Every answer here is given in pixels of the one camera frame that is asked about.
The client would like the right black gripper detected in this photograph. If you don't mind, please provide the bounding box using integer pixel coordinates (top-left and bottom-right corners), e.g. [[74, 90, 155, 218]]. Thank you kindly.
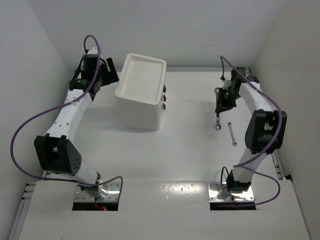
[[216, 87, 241, 114]]

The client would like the long silver ratchet wrench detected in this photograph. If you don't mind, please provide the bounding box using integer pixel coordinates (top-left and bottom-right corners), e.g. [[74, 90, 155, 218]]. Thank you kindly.
[[214, 88, 223, 130]]

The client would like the white drawer cabinet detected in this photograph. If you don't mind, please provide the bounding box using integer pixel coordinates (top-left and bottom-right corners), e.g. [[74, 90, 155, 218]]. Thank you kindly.
[[114, 53, 167, 131]]

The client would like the small silver wrench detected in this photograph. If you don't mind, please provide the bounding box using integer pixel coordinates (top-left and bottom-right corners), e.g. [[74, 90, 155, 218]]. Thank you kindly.
[[227, 122, 237, 147]]

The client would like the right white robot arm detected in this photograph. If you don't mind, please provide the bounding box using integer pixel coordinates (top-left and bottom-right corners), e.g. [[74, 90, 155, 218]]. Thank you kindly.
[[215, 67, 288, 193]]

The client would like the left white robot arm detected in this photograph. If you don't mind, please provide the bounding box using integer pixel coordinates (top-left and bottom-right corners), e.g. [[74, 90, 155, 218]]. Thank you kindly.
[[34, 47, 119, 201]]

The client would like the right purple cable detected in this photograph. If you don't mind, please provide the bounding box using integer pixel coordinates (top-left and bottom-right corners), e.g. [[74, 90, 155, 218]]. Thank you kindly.
[[219, 55, 283, 206]]

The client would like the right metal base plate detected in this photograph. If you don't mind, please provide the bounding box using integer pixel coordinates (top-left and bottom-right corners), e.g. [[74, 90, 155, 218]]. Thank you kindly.
[[207, 181, 255, 203]]

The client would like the metal base plate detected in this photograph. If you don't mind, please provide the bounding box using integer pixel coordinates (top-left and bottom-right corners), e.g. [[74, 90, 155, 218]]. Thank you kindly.
[[74, 181, 121, 203], [207, 181, 255, 203]]

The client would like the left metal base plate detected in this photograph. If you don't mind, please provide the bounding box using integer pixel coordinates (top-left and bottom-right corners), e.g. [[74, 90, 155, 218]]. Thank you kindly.
[[74, 181, 121, 203]]

